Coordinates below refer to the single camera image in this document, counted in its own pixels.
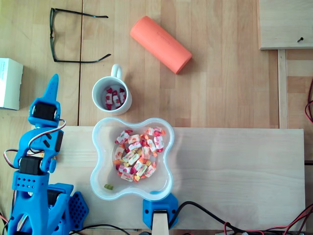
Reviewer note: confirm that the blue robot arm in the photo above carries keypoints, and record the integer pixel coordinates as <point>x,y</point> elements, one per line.
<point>29,195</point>

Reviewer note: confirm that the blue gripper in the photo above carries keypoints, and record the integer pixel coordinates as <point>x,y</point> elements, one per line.
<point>44,111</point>

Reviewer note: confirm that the green gummy candy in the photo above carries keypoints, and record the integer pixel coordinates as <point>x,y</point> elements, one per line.
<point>108,187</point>

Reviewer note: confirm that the white ceramic mug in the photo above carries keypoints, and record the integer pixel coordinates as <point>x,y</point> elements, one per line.
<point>127,105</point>

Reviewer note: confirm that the translucent Haribo candy tub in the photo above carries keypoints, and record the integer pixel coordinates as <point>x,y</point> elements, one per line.
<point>105,147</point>

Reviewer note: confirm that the light wooden base board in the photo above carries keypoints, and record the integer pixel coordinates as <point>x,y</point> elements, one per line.
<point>232,171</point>

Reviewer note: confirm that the dark framed eyeglasses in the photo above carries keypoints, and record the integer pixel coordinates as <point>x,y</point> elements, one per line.
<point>51,24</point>

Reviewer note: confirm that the white cardboard box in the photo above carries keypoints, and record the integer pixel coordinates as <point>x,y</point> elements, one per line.
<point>9,83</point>

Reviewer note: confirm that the wooden camera post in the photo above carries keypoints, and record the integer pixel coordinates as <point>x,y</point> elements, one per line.
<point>160,225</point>

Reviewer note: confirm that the wooden board with screw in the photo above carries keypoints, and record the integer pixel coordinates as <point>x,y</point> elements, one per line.
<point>281,24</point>

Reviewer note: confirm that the orange print wrapped candy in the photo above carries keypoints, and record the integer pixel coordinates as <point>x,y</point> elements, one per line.
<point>119,151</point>
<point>146,151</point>
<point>134,139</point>
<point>150,170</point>
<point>127,176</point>

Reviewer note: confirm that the orange glasses case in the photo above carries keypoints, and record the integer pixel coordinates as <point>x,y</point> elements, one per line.
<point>160,44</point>

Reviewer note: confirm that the blue post mount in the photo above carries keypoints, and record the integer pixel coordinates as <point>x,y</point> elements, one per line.
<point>148,210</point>

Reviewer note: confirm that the black screw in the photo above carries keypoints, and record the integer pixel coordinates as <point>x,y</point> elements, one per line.
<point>300,39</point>

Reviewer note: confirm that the narrow wooden slat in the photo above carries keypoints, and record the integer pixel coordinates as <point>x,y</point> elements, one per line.
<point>282,85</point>

